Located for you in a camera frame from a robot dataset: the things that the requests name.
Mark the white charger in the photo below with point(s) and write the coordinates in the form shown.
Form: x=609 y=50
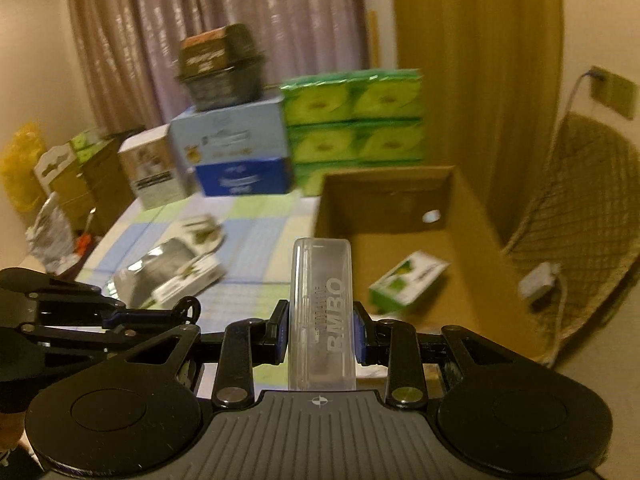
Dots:
x=540 y=280

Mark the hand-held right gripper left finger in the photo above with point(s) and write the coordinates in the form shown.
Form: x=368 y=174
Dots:
x=281 y=332

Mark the small green white box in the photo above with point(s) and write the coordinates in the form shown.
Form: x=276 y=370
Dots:
x=202 y=232

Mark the white product box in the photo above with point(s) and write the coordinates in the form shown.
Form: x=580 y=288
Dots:
x=152 y=170

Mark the wooden door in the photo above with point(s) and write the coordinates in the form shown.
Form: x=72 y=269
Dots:
x=475 y=60

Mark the clear plastic case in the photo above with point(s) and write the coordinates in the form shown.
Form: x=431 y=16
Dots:
x=322 y=310

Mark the loose green tissue packs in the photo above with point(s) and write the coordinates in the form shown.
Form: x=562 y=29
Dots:
x=87 y=142

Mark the wall socket with plug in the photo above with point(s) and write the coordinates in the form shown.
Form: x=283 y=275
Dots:
x=600 y=85

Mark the small red object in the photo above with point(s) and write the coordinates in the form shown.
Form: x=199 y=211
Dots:
x=82 y=245

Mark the silver foil pouch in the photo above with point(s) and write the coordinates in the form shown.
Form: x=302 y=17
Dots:
x=160 y=265

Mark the yellow plastic bag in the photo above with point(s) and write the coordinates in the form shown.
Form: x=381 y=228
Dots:
x=20 y=165

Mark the brown cardboard carton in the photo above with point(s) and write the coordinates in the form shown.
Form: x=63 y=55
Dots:
x=115 y=175
x=75 y=200

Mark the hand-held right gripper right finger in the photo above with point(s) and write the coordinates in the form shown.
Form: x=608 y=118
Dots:
x=359 y=335

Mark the blue milk carton box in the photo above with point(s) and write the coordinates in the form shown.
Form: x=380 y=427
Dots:
x=235 y=150

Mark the cardboard box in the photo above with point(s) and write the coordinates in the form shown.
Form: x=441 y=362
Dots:
x=480 y=240

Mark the shiny curtain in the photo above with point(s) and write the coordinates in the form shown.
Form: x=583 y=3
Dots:
x=200 y=10

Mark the large white medicine box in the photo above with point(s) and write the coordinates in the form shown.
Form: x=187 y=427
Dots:
x=192 y=280

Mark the stack of green tissue packs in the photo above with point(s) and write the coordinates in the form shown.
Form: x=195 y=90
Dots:
x=350 y=125

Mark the white plastic bag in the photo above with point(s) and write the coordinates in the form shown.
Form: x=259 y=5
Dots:
x=50 y=235

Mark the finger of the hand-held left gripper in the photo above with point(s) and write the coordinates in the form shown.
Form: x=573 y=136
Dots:
x=75 y=302
x=90 y=337

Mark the white wall socket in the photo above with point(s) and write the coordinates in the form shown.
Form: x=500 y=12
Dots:
x=622 y=100

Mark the green white medicine box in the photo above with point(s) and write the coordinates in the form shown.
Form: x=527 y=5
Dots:
x=407 y=282

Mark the plaid cloth covered desktop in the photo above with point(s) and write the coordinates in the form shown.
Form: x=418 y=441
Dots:
x=260 y=260

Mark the dark basket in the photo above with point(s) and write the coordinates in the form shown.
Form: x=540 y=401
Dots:
x=220 y=70

